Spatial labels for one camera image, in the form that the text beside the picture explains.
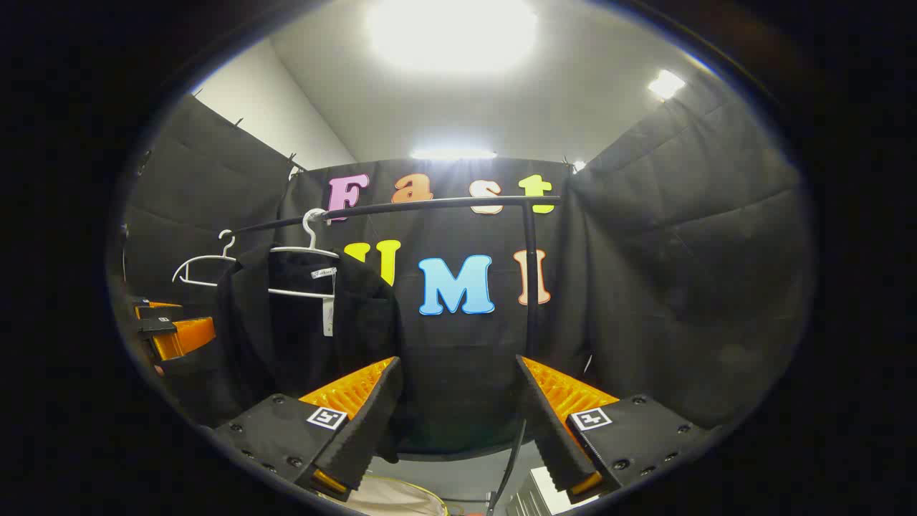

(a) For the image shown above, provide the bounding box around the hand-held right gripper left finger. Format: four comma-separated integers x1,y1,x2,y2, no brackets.
212,356,406,502

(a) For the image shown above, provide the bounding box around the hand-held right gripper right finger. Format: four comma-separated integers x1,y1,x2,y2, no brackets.
516,355,714,502

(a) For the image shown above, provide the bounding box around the black knit cardigan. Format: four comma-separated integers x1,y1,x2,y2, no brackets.
162,244,409,464

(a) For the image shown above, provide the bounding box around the white plastic clothes hanger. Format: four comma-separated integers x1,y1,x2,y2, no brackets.
268,208,342,300
172,229,241,288

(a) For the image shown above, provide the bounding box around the black metal clothes rack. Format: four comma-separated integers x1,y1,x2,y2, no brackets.
231,193,564,516

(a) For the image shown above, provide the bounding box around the white ridged cabinet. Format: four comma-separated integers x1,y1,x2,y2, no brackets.
505,466,600,516

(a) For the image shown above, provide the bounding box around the ceiling light panel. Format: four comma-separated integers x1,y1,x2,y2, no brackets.
647,69,687,101

